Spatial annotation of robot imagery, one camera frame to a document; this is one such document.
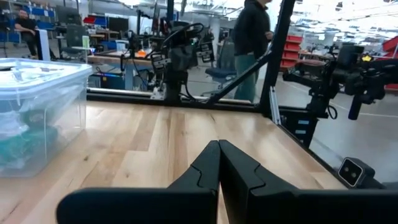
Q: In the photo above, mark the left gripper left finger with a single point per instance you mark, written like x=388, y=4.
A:
x=140, y=207

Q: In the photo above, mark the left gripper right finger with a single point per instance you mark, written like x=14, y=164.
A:
x=295, y=208

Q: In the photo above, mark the teal green bandage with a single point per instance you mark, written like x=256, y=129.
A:
x=28, y=146

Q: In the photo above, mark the black outside robot arm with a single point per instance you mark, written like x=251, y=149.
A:
x=357, y=77

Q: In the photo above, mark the grey office chair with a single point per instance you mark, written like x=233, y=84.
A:
x=220, y=73

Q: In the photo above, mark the person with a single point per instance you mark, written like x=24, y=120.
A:
x=252, y=31
x=26, y=28

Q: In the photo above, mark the wooden desk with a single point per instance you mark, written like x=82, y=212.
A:
x=109, y=59

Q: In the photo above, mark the black computer tower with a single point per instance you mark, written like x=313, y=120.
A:
x=109, y=82

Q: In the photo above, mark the black box with blue labels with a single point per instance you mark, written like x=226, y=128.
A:
x=298, y=124

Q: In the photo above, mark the green and white cup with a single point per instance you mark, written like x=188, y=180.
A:
x=86, y=42

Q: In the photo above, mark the red shelf bins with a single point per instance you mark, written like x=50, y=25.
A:
x=292, y=49

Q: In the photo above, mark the clear plastic container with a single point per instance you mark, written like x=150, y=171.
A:
x=68, y=109

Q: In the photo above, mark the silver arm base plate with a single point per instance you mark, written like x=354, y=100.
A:
x=158, y=93

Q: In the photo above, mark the black table-level camera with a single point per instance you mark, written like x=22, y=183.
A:
x=351, y=172

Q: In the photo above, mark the black metal table frame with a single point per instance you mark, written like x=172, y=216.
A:
x=276, y=46

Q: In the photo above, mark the silver metal bracket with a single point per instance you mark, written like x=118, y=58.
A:
x=275, y=105

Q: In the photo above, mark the white floor post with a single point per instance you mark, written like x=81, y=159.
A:
x=43, y=46

